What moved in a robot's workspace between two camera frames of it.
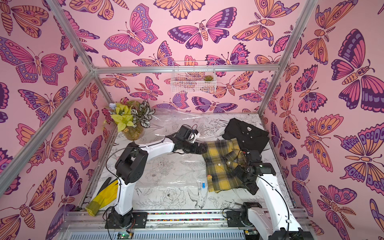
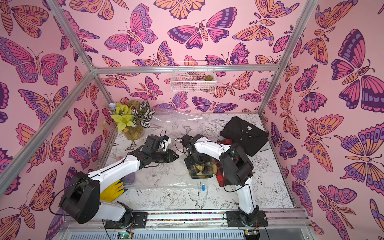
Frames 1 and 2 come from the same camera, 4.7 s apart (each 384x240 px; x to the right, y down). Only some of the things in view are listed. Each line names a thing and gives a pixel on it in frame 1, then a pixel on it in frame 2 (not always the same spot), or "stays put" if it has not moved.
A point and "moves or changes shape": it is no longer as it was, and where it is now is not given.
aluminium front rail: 166,218 stays put
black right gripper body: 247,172 → 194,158
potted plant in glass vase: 131,118 stays put
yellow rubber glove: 107,195 stays put
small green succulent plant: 208,78 stays put
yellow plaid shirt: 222,157 moves or changes shape
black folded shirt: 248,136 stays put
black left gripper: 198,151 → 170,158
